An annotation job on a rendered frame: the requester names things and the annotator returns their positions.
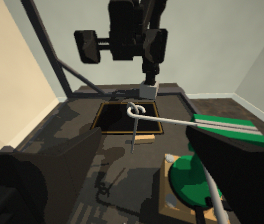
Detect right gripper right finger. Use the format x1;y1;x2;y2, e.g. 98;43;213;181
186;125;264;224

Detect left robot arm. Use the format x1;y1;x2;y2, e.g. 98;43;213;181
108;0;168;86

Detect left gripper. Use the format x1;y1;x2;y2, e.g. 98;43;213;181
74;28;168;64

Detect black mat with tan border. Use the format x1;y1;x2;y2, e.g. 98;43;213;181
90;102;164;135

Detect white horizontal rod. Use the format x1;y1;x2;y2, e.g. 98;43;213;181
134;115;196;126

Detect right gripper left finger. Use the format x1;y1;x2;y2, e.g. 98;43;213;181
0;127;102;224

